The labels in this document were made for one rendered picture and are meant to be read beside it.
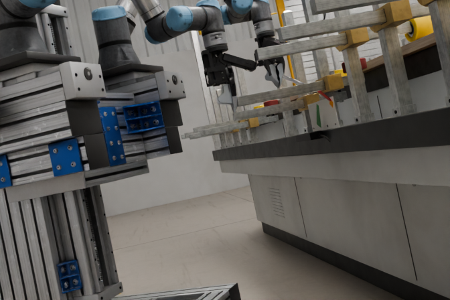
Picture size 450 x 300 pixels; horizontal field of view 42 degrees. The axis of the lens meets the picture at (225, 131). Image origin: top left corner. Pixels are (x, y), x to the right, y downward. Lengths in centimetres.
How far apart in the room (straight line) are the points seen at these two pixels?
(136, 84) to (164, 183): 758
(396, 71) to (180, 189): 814
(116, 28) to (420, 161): 108
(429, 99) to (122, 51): 99
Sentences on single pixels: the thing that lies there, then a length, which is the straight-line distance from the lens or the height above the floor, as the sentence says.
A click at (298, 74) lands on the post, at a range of 221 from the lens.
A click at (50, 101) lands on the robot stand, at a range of 150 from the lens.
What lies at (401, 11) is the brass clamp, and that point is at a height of 94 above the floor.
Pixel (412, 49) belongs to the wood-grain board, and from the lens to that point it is 179.
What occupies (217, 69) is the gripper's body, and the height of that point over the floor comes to 95.
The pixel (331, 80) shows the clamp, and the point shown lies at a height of 85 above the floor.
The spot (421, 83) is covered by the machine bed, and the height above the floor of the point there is 78.
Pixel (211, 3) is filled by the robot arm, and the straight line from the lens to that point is 187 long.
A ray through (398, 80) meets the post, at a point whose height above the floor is 79.
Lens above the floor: 71
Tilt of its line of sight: 1 degrees up
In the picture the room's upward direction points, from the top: 12 degrees counter-clockwise
